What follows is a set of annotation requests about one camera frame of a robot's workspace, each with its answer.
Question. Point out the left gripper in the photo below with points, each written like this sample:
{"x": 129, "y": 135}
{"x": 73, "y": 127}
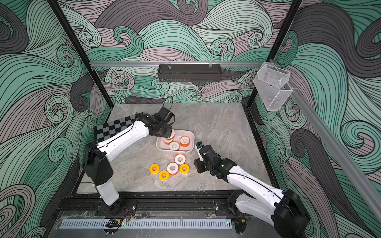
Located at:
{"x": 169, "y": 129}

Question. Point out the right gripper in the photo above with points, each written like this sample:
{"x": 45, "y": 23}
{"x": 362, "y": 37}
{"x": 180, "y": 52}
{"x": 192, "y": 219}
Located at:
{"x": 201, "y": 166}

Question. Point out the orange tape roll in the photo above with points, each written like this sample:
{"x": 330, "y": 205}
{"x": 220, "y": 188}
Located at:
{"x": 174, "y": 146}
{"x": 184, "y": 141}
{"x": 180, "y": 159}
{"x": 171, "y": 135}
{"x": 173, "y": 168}
{"x": 167, "y": 140}

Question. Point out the white storage box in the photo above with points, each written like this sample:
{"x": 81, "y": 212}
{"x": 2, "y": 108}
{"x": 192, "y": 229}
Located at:
{"x": 160, "y": 145}

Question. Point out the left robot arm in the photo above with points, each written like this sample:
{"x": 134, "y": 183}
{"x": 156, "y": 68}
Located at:
{"x": 97, "y": 165}

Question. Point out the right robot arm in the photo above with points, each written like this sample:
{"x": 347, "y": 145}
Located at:
{"x": 284, "y": 210}

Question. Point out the yellow tape roll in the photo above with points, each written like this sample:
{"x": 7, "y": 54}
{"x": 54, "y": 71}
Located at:
{"x": 184, "y": 168}
{"x": 164, "y": 175}
{"x": 154, "y": 169}

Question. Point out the clear acrylic box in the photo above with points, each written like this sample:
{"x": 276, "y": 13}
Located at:
{"x": 272, "y": 84}

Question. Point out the black grey chessboard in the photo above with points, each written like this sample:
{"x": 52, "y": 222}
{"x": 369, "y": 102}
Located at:
{"x": 110, "y": 129}

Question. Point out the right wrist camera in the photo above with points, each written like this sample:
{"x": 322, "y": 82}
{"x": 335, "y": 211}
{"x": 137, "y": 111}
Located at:
{"x": 197, "y": 147}

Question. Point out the black wall shelf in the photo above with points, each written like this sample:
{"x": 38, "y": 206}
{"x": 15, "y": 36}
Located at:
{"x": 194, "y": 73}

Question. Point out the white slotted cable duct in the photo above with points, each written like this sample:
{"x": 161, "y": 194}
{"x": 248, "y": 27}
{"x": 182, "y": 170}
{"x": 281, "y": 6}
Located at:
{"x": 182, "y": 223}

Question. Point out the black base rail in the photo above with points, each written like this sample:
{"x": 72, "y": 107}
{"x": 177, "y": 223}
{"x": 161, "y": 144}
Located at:
{"x": 137, "y": 204}

